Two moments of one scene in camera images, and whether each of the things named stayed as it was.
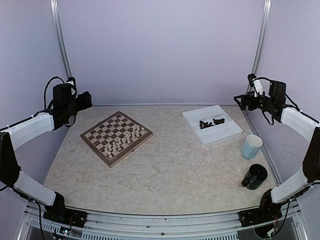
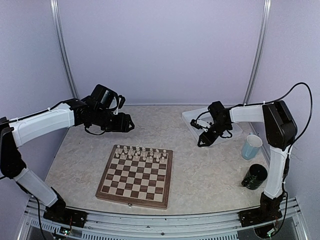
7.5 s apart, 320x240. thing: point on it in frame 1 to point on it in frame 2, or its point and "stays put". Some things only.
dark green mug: x=256 y=175 stays put
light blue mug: x=251 y=146 stays put
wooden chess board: x=115 y=137 to x=137 y=175
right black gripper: x=249 y=96 to x=209 y=140
